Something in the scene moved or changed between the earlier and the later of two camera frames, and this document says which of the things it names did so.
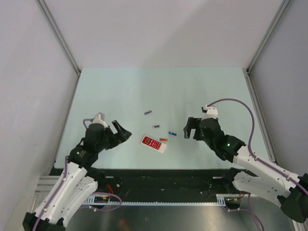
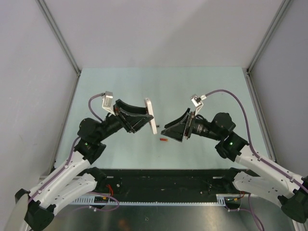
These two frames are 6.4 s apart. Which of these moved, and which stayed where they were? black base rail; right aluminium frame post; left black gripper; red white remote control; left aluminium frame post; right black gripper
Moved: left black gripper; red white remote control; right black gripper
Stayed: left aluminium frame post; black base rail; right aluminium frame post
